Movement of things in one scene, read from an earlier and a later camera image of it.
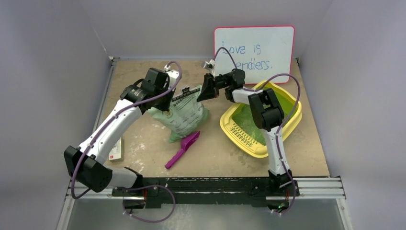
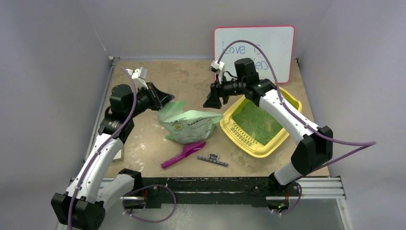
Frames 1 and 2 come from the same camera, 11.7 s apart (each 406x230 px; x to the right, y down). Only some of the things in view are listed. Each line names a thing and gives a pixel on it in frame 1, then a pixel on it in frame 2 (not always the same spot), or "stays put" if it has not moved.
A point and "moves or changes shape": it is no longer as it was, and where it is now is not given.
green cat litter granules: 243,117 stays put
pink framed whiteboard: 262,51 stays put
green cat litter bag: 186,115 moves or changes shape
